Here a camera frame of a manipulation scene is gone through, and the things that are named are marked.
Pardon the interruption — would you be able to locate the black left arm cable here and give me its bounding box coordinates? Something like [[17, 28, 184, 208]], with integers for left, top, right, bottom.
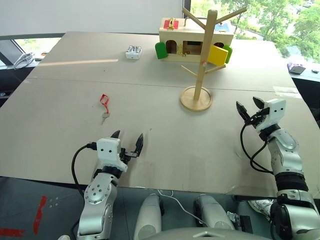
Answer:
[[71, 142, 98, 195]]

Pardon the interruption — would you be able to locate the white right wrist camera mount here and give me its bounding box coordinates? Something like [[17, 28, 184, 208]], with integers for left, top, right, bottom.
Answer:
[[253, 98, 287, 134]]

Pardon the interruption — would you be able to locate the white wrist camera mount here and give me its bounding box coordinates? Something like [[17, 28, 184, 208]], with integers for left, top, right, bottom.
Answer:
[[253, 98, 287, 134], [96, 137, 129, 173]]

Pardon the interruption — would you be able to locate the silver robot left leg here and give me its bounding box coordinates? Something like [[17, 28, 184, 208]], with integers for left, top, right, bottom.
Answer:
[[133, 194, 164, 240]]

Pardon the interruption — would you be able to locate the silver robot right leg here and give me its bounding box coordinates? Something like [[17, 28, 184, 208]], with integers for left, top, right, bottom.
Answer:
[[193, 194, 236, 232]]

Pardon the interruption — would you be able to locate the green arched toy door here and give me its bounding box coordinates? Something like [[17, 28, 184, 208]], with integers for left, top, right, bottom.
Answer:
[[154, 41, 168, 61], [222, 44, 233, 64]]

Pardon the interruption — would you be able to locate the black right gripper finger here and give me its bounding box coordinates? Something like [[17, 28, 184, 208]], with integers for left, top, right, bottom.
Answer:
[[252, 96, 266, 110], [235, 100, 251, 121]]

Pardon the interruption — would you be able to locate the dark wallet with purple print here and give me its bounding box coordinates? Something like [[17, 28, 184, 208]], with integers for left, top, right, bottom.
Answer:
[[286, 60, 307, 75]]

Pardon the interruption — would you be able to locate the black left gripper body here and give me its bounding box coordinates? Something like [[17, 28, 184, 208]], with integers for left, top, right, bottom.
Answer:
[[119, 147, 140, 166]]

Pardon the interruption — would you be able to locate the key with red ribbon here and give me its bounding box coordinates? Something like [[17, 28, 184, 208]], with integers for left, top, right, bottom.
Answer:
[[99, 93, 112, 125]]

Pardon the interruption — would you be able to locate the wooden toy lock house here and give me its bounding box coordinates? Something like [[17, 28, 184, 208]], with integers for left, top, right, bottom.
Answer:
[[154, 16, 235, 67]]

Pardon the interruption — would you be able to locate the thin white cable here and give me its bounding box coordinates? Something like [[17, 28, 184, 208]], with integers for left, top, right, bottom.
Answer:
[[157, 189, 204, 226]]

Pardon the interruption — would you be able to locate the yellow toy door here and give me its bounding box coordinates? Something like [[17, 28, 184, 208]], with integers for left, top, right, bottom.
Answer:
[[207, 44, 229, 67]]

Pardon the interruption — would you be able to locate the white battery box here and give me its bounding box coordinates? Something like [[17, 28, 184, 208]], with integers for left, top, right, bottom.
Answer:
[[124, 44, 144, 60]]

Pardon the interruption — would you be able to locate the silver robot leg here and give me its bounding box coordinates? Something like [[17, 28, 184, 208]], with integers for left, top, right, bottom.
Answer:
[[193, 194, 236, 232], [133, 194, 164, 240]]

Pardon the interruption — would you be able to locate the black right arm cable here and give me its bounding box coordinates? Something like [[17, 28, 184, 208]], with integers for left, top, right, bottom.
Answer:
[[240, 123, 275, 175]]

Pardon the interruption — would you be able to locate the wooden tree-shaped hanger stand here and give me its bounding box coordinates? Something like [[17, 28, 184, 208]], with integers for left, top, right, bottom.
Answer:
[[179, 6, 249, 113]]

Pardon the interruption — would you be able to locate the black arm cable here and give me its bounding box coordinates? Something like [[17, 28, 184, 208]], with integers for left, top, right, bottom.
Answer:
[[240, 123, 275, 175], [71, 142, 98, 195]]

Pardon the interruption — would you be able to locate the grey robot torso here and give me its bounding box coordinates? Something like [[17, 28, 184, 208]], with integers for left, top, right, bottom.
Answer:
[[151, 226, 274, 240]]

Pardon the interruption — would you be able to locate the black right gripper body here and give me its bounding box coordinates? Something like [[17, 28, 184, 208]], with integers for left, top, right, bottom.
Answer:
[[243, 107, 271, 129]]

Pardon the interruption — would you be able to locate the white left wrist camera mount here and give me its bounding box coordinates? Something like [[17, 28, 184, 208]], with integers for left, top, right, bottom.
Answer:
[[96, 137, 129, 173]]

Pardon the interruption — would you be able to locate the clear tape strip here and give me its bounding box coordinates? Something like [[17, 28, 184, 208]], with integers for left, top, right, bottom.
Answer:
[[272, 85, 301, 96]]

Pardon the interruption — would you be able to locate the white sneaker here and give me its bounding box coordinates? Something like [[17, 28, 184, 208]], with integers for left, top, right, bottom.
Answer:
[[248, 198, 277, 221]]

